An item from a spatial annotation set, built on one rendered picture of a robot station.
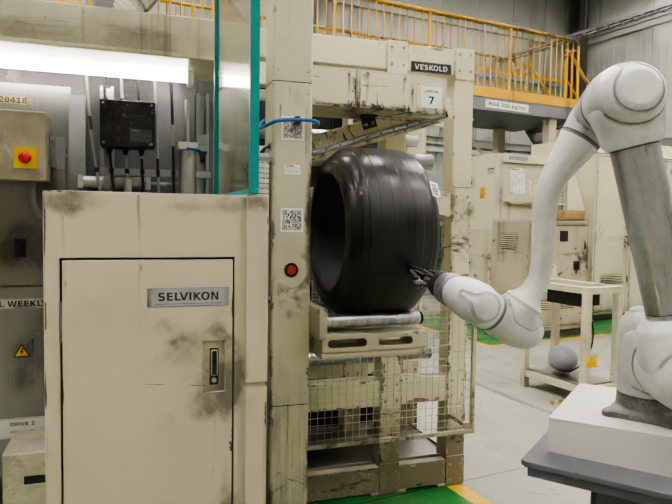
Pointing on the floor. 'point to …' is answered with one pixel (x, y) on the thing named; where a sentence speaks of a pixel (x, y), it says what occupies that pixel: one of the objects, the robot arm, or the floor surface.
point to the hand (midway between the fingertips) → (414, 271)
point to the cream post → (288, 250)
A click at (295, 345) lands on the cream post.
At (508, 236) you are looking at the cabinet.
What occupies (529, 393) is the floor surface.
